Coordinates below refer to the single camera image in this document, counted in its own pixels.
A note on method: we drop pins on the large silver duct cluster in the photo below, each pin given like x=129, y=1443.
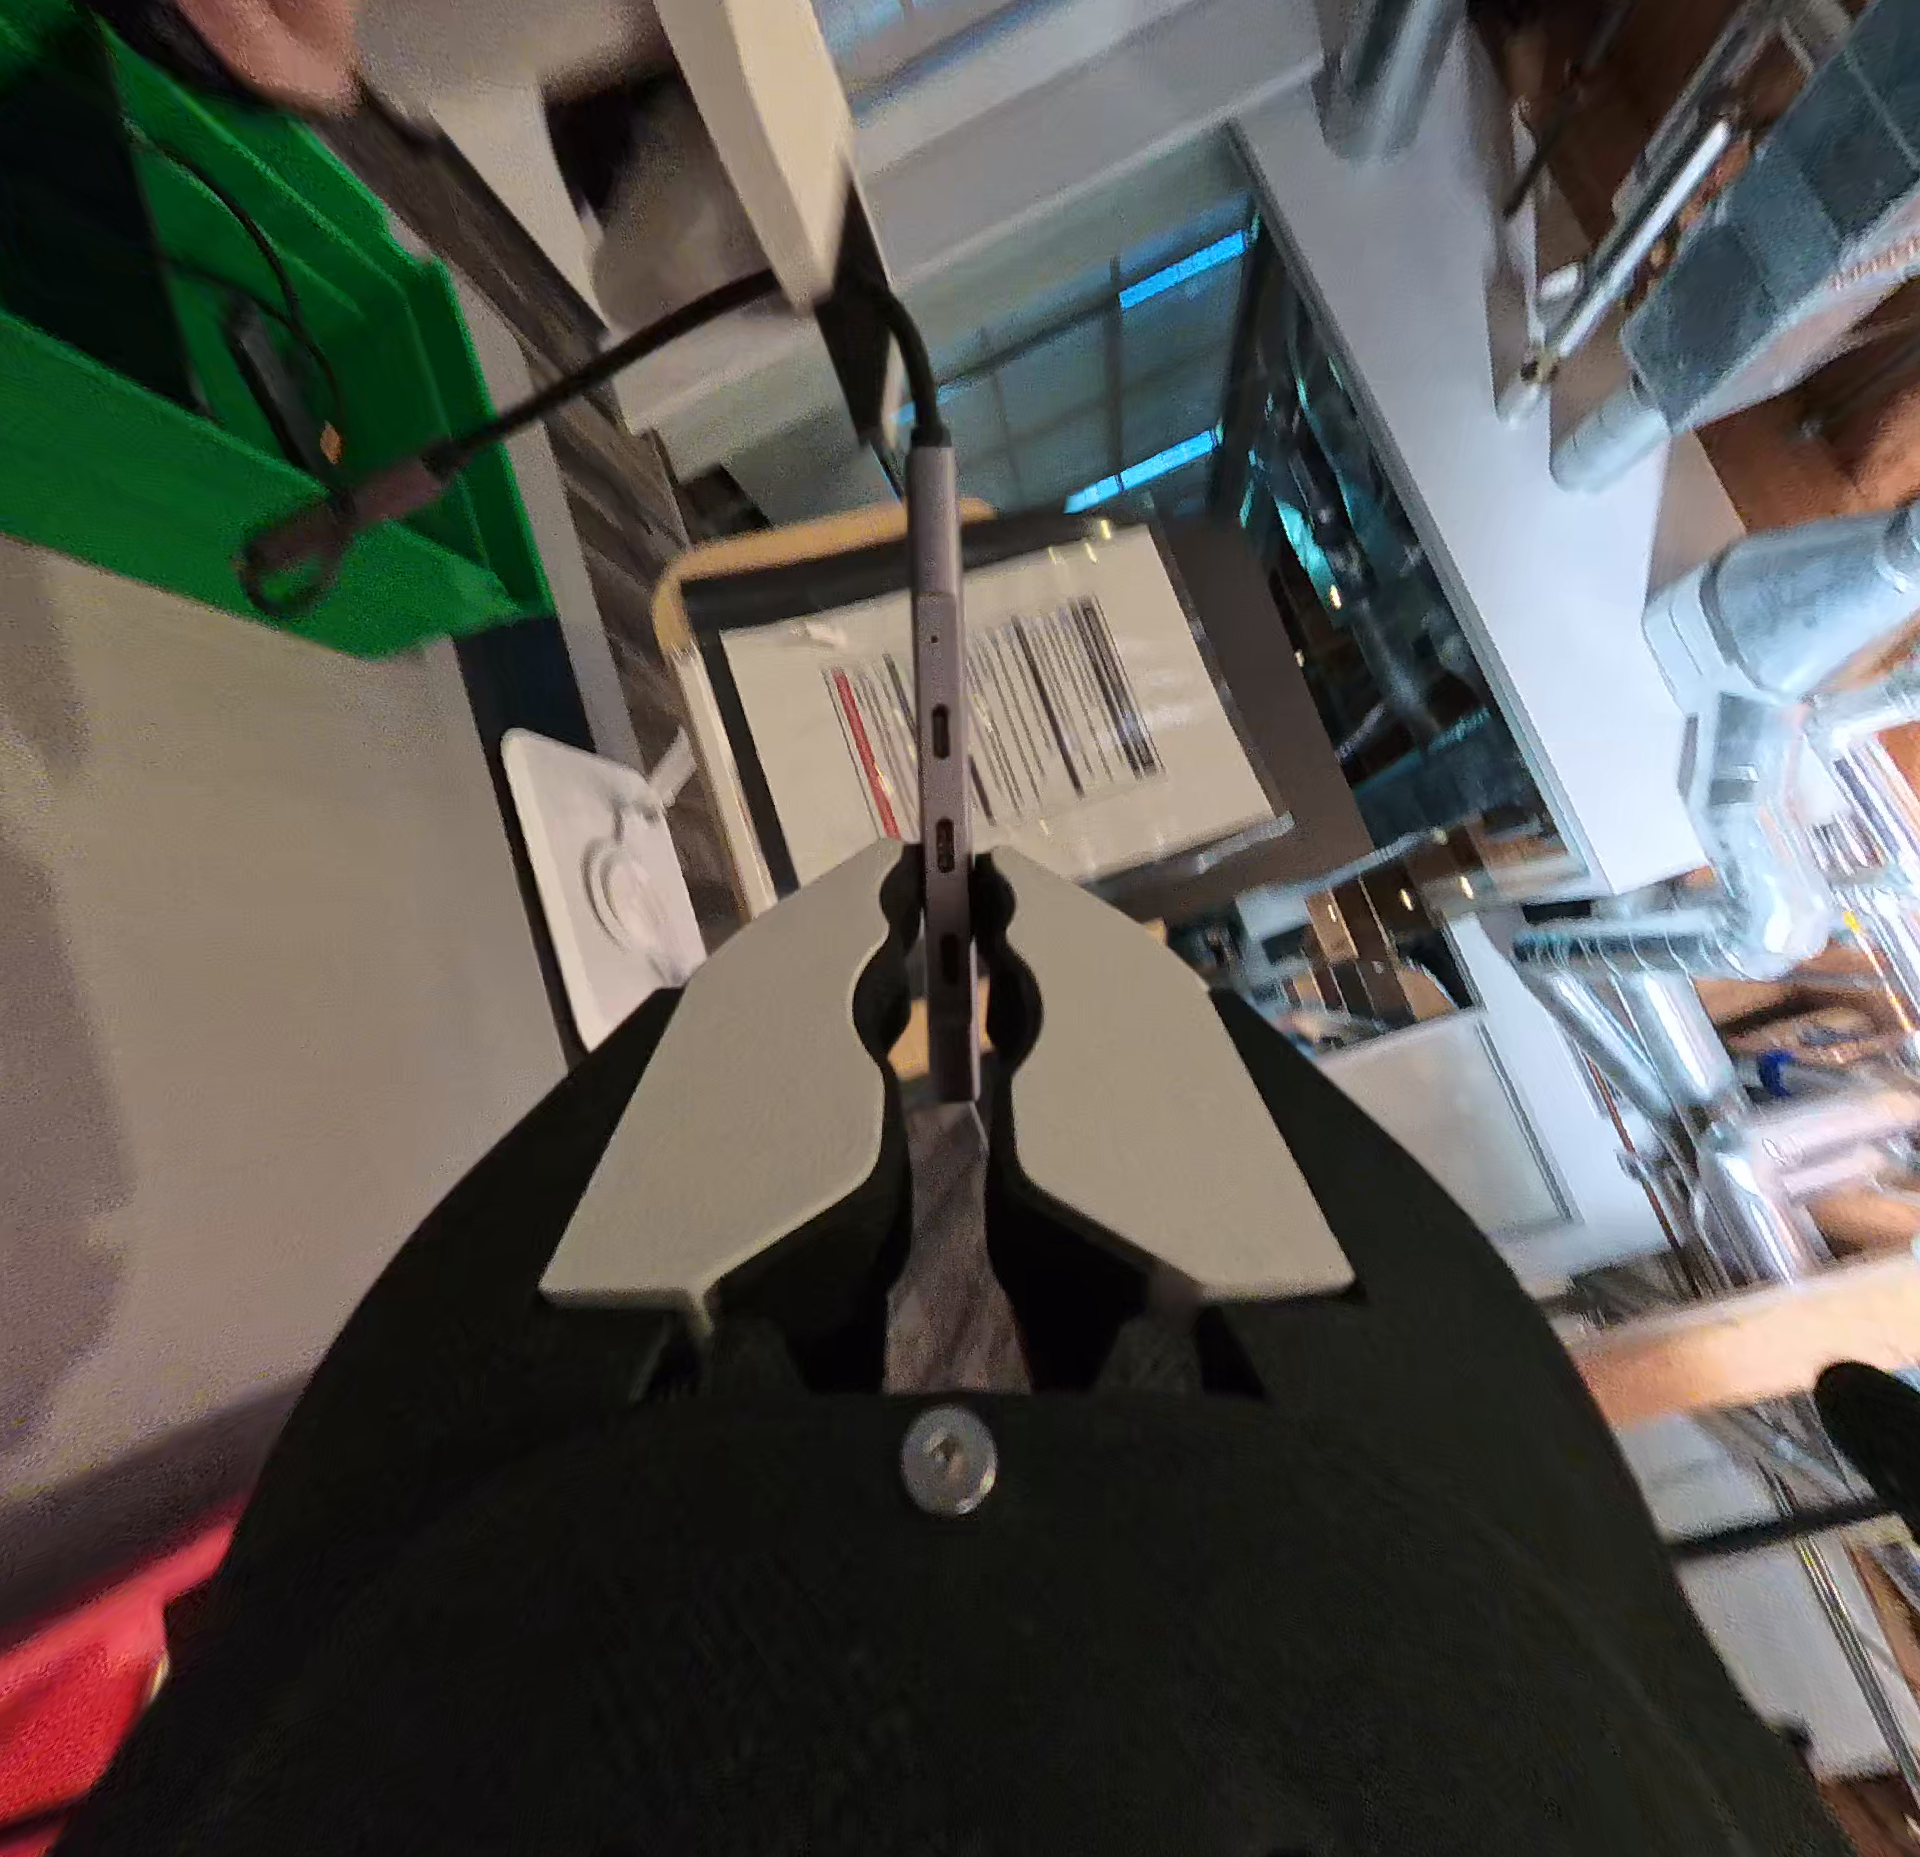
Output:
x=1770, y=625

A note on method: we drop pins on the black sign board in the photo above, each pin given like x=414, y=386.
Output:
x=1246, y=642

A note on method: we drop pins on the thin metal pipe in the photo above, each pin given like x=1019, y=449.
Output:
x=1637, y=258

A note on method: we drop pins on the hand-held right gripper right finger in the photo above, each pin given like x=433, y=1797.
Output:
x=1142, y=1108

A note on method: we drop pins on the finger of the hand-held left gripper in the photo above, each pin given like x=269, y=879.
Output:
x=674, y=258
x=750, y=101

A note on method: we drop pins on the laminated printed sheet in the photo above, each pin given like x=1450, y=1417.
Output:
x=1201, y=717

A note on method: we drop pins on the red plastic bin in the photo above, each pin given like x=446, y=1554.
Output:
x=76, y=1691

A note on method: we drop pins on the round spiral metal duct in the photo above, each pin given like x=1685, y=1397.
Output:
x=1404, y=43

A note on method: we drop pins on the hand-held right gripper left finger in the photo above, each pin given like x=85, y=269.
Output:
x=750, y=1108

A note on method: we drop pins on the person's left hand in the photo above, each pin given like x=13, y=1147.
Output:
x=278, y=11

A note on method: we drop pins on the green plastic bin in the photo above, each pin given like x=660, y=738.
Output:
x=91, y=432

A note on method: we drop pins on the silver laptop stand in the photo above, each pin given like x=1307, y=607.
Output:
x=600, y=911

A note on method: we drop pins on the rectangular metal duct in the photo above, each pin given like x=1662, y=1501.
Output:
x=1787, y=221

